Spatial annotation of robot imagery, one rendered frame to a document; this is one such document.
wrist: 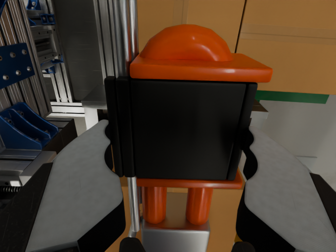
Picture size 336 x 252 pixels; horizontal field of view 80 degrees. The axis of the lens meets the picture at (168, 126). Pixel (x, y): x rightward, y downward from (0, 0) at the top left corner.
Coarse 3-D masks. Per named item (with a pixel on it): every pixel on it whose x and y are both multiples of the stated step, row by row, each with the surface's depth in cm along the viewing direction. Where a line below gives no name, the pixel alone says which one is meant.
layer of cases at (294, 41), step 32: (160, 0) 65; (192, 0) 65; (224, 0) 64; (256, 0) 64; (288, 0) 64; (320, 0) 64; (224, 32) 69; (256, 32) 69; (288, 32) 69; (320, 32) 68; (288, 64) 74; (320, 64) 73
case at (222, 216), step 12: (120, 180) 50; (216, 192) 49; (228, 192) 49; (240, 192) 49; (216, 204) 51; (228, 204) 51; (216, 216) 53; (228, 216) 53; (216, 228) 55; (228, 228) 55; (120, 240) 59; (216, 240) 58; (228, 240) 58
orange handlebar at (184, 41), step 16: (160, 32) 11; (176, 32) 11; (192, 32) 11; (208, 32) 11; (144, 48) 12; (160, 48) 11; (176, 48) 11; (192, 48) 11; (208, 48) 11; (224, 48) 11; (144, 192) 17; (160, 192) 16; (192, 192) 17; (208, 192) 16; (144, 208) 18; (160, 208) 17; (192, 208) 17; (208, 208) 18
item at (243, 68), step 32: (160, 64) 10; (192, 64) 10; (224, 64) 11; (256, 64) 11; (160, 96) 11; (192, 96) 11; (224, 96) 11; (160, 128) 12; (192, 128) 12; (224, 128) 12; (160, 160) 13; (192, 160) 13; (224, 160) 13
